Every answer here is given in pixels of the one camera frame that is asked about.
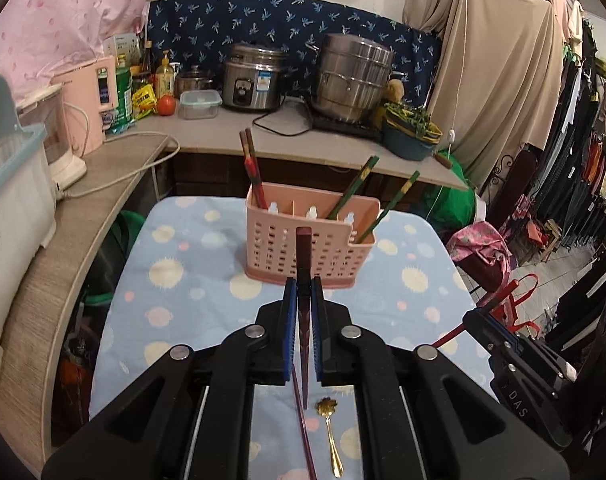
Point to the dark brown patterned chopstick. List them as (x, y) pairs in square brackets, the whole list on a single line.
[(304, 255)]

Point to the pink floral bag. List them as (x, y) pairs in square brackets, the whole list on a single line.
[(483, 247)]

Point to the gold flower-shaped spoon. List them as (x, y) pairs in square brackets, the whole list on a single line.
[(326, 406)]

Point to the yellow-brown ginger root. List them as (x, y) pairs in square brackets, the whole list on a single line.
[(395, 91)]

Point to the white carton box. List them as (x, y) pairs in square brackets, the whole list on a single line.
[(120, 47)]

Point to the red tomato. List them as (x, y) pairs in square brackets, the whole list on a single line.
[(166, 105)]

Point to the maroon twisted chopstick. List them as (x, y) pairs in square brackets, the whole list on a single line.
[(303, 430)]

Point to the clear plastic food container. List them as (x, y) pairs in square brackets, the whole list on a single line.
[(200, 106)]

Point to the dark glass bottle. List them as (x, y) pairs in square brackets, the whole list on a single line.
[(147, 57)]

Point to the blue planter with plant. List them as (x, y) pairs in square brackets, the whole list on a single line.
[(408, 135)]

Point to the green label can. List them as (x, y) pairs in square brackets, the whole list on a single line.
[(119, 105)]

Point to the green chopstick gold band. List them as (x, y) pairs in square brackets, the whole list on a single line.
[(358, 182), (398, 200)]

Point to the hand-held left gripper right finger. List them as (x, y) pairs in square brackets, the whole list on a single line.
[(318, 330)]

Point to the black induction cooker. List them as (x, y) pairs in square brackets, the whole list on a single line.
[(343, 127)]

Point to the green bag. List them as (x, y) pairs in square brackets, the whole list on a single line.
[(458, 200)]

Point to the dark red chopstick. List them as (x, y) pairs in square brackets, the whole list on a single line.
[(243, 146)]

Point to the blue printed tablecloth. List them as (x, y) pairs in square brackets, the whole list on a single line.
[(193, 300)]

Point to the blue floral backdrop cloth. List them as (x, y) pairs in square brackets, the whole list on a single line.
[(293, 20)]

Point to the silver rice cooker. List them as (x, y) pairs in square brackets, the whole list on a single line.
[(253, 82)]

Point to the small steel pot with lid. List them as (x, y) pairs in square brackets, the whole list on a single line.
[(193, 81)]

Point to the pink perforated utensil basket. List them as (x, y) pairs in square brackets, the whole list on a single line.
[(278, 245)]

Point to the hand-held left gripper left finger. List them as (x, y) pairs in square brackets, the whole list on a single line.
[(290, 330)]

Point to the pink floral cloth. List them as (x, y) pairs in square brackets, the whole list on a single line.
[(58, 15)]

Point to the steel steamer pot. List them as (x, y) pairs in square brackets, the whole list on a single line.
[(350, 82)]

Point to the pink electric kettle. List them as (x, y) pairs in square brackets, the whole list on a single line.
[(90, 110)]

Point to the beige curtain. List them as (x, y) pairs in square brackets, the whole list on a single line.
[(498, 85)]

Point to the yellow snack packet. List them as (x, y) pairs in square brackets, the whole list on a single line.
[(145, 102)]

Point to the wooden countertop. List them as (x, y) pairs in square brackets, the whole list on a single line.
[(58, 270)]

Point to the yellow oil bottle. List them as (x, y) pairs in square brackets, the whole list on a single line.
[(165, 77)]

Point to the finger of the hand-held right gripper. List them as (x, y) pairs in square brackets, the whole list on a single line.
[(512, 338), (478, 332)]

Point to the red chopstick black band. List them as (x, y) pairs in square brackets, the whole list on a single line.
[(445, 338), (254, 167)]

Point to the white clear-top appliance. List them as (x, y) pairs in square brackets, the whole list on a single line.
[(58, 135)]

